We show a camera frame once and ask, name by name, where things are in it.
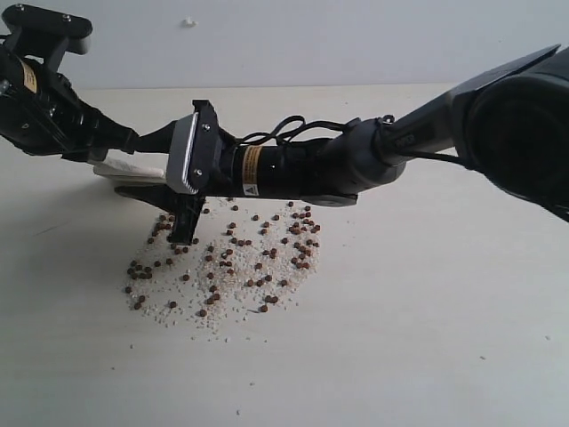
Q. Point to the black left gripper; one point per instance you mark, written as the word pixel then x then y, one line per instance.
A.
pixel 42 115

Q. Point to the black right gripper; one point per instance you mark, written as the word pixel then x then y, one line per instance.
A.
pixel 235 173

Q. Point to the white wooden brush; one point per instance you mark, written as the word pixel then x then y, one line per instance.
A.
pixel 121 171

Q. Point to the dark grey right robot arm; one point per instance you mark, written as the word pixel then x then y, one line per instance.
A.
pixel 510 124

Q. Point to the brown beans and crumbs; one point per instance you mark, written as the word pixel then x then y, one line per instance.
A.
pixel 245 258

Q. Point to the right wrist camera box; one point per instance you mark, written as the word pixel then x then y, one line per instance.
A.
pixel 193 150

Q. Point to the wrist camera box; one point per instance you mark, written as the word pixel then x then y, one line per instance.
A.
pixel 193 150
pixel 45 34

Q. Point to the small white wall hook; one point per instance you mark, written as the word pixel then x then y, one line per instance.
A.
pixel 188 23

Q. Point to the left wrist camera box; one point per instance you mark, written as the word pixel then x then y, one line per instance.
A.
pixel 45 34

